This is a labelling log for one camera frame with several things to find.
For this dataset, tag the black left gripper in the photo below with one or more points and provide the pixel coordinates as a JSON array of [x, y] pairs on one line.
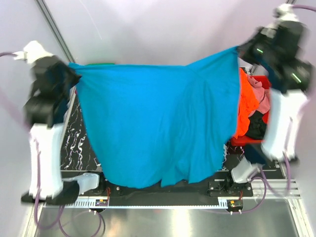
[[75, 77]]

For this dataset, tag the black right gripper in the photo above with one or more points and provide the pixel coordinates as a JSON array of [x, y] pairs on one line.
[[244, 49]]

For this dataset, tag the blue t shirt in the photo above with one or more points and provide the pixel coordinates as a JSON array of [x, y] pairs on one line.
[[152, 124]]

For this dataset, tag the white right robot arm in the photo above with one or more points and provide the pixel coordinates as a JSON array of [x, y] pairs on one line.
[[275, 47]]

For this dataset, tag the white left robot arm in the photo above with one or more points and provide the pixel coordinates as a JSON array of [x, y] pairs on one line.
[[44, 115]]

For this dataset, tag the red plastic bin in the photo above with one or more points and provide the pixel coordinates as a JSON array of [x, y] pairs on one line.
[[243, 140]]

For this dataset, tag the green folded t shirt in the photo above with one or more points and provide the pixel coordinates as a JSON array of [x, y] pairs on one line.
[[94, 64]]

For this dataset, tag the pink t shirt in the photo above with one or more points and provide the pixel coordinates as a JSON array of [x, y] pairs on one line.
[[260, 86]]

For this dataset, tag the orange t shirt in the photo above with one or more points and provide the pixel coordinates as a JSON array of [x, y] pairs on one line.
[[247, 104]]

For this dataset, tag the black t shirt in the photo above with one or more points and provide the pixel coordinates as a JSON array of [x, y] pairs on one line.
[[257, 127]]

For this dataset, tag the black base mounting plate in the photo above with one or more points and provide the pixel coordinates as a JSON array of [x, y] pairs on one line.
[[210, 187]]

